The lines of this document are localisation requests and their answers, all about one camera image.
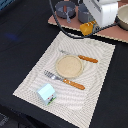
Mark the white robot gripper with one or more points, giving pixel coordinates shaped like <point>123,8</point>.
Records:
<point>103,11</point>

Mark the small grey saucepan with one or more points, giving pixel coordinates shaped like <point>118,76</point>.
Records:
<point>65,9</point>

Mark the light blue milk carton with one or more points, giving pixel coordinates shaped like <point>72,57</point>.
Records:
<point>46,93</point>

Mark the yellow bread loaf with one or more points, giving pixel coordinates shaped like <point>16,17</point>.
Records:
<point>87,28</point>

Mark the cream bowl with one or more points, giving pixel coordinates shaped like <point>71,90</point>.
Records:
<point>123,16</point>

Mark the large grey pot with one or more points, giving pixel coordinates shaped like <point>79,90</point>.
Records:
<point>84,15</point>

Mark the tan round plate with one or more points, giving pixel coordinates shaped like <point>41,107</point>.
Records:
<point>69,66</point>

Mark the beige woven placemat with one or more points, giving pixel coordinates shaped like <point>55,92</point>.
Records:
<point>71,104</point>

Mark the wooden handled knife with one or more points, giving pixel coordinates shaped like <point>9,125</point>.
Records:
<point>81,57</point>

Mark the wooden handled fork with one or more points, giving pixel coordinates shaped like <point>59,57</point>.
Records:
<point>54,77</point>

